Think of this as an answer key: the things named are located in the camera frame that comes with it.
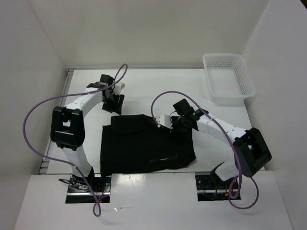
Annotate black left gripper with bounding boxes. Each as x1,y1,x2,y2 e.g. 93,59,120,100
102,92,125,115

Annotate black shorts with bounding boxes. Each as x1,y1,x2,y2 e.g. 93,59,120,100
100,115,196,176

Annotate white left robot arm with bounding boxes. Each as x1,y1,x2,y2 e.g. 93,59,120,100
50,74,125,192

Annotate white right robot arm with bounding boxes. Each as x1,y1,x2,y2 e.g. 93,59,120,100
172,99,272,188

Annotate white plastic basket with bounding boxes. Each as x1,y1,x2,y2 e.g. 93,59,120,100
202,53,256,103

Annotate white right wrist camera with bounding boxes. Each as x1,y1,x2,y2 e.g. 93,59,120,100
155,115,173,129

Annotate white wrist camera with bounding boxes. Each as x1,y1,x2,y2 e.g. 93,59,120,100
112,83,125,95
155,115,173,129

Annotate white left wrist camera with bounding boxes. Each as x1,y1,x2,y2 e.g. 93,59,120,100
112,83,125,95

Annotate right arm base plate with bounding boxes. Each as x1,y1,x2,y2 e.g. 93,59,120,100
195,173,234,202

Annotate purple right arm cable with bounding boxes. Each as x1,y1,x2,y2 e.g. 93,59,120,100
151,90,260,209

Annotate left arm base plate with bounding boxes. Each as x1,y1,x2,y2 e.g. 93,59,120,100
60,175,111,204

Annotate aluminium table edge rail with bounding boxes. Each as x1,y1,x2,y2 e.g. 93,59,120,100
39,69,74,174

